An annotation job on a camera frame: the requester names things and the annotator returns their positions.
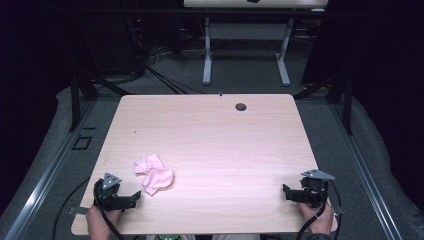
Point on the person's legs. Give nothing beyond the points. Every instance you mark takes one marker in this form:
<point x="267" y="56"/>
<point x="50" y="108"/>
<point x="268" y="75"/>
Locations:
<point x="216" y="237"/>

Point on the black horizontal frame bar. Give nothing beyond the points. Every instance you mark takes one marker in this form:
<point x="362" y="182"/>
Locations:
<point x="166" y="12"/>

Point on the white desk with metal legs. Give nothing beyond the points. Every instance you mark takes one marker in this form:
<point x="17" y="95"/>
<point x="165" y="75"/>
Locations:
<point x="246" y="30"/>

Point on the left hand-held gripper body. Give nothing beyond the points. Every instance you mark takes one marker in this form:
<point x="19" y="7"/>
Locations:
<point x="111" y="200"/>

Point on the dark equipment rack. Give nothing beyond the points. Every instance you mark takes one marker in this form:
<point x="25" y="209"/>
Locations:
<point x="135" y="36"/>

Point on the grey metal table bracket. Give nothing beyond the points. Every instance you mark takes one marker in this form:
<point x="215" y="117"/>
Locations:
<point x="338" y="210"/>
<point x="77" y="210"/>

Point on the green item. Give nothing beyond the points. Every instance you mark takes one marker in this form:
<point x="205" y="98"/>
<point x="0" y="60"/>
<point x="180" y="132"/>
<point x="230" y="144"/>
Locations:
<point x="168" y="237"/>

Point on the aluminium floor rail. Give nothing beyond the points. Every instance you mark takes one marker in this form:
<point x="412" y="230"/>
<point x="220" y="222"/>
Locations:
<point x="50" y="180"/>
<point x="366" y="180"/>

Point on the person's left hand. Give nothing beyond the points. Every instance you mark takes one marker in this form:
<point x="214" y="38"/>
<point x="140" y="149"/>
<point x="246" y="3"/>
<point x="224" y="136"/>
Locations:
<point x="100" y="221"/>

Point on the person's right hand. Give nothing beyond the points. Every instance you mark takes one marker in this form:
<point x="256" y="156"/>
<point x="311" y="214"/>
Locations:
<point x="321" y="220"/>

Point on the black metal frame stand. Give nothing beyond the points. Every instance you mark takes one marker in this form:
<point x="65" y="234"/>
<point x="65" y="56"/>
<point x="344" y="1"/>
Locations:
<point x="75" y="100"/>
<point x="348" y="103"/>

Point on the pink sock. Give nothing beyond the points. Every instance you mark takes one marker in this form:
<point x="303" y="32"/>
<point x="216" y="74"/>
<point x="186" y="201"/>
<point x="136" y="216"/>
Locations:
<point x="150" y="164"/>
<point x="158" y="181"/>

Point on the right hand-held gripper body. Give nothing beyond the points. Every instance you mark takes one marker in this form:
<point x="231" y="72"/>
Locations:
<point x="313" y="191"/>

